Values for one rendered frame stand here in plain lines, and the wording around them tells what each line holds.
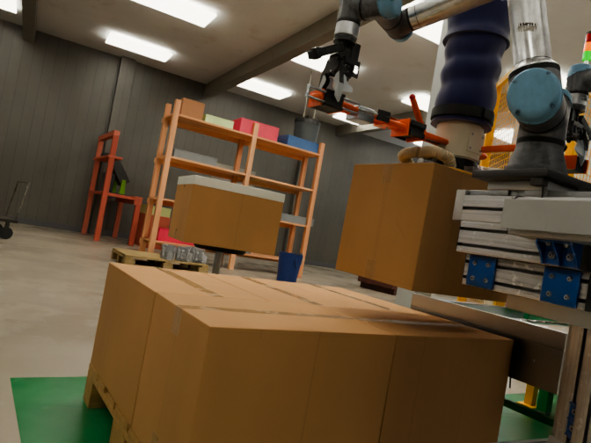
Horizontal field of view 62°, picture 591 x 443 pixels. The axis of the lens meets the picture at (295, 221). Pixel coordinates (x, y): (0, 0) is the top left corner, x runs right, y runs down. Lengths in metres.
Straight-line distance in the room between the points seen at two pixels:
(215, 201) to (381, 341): 1.77
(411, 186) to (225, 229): 1.63
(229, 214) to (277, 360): 1.85
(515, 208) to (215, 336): 0.74
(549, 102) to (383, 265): 0.71
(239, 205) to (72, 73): 9.13
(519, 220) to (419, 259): 0.43
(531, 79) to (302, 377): 0.91
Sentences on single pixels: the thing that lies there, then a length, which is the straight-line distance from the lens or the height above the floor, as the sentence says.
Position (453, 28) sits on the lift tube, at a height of 1.62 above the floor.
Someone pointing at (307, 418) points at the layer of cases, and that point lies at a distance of 1.37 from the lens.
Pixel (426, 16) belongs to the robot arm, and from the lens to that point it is 1.66.
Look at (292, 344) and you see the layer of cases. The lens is 1.26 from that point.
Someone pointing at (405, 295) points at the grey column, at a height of 0.51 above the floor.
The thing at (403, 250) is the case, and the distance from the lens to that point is 1.58.
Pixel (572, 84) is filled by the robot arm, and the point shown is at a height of 1.47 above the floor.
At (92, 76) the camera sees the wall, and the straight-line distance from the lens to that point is 11.89.
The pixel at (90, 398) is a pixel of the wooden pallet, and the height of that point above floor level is 0.04.
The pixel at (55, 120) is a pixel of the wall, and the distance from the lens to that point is 11.67.
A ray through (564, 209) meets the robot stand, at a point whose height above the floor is 0.93.
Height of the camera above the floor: 0.78
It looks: 1 degrees up
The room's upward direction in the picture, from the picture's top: 10 degrees clockwise
